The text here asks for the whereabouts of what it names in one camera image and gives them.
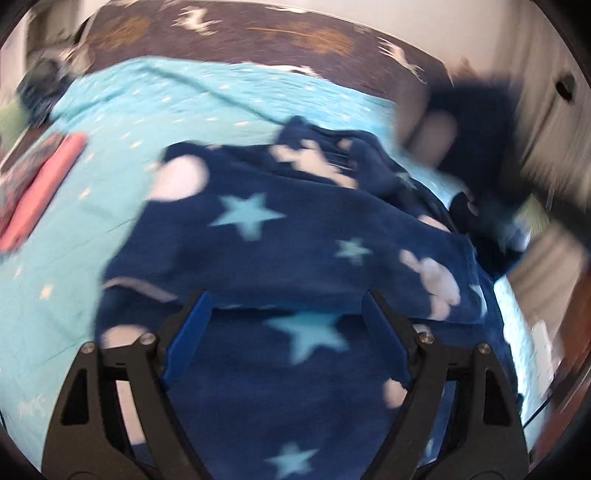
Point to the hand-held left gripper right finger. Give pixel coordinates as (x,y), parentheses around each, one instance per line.
(382,332)

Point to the pink folded cloth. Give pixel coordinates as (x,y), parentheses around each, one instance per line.
(46,184)

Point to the dark cloth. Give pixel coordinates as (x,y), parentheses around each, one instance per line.
(41,83)

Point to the light blue quilted blanket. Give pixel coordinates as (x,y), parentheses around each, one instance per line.
(115,138)

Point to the navy star-print fleece garment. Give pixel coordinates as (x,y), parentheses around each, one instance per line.
(277,258)

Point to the white cabinet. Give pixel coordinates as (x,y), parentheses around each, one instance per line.
(545,69)

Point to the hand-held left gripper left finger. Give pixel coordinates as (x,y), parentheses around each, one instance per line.
(194,333)

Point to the patterned folded cloth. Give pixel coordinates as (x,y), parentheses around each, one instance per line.
(18,173)

